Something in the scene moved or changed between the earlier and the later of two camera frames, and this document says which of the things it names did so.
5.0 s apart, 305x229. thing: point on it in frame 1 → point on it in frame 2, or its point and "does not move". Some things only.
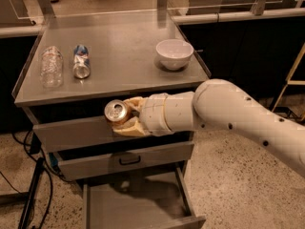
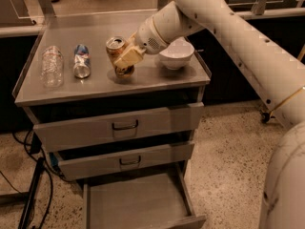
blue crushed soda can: x=82 y=62 does not move
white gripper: x=152 y=114 → x=149 y=35
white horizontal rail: x=238 y=16 does not move
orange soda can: x=116 y=112 → x=114 y=46
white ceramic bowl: x=173 y=53 does not move
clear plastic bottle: x=51 y=68 does not move
